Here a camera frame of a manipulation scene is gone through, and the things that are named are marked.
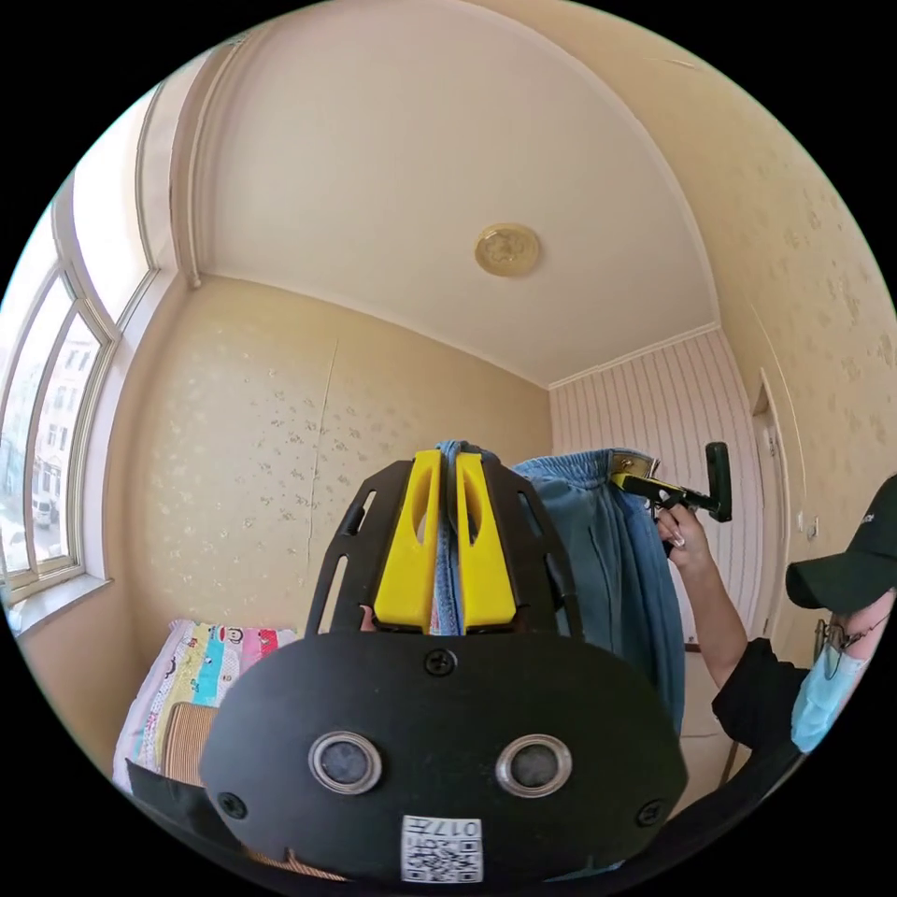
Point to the window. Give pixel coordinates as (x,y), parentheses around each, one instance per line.
(56,434)

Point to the person's right forearm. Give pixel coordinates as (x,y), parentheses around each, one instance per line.
(718,617)

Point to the blue jeans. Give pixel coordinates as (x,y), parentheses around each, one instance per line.
(596,553)

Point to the person's right hand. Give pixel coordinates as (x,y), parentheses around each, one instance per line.
(685,539)

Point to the bed with printed sheet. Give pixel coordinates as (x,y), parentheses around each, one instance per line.
(189,666)

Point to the person's body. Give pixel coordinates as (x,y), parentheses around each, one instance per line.
(841,568)

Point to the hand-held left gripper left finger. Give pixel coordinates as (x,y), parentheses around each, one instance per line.
(403,575)

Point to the round gold ceiling lamp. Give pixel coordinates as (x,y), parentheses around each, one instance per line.
(507,249)

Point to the white door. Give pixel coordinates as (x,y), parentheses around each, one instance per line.
(771,504)

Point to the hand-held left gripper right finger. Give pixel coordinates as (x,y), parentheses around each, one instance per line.
(483,582)

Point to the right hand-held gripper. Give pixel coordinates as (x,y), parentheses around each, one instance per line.
(683,497)

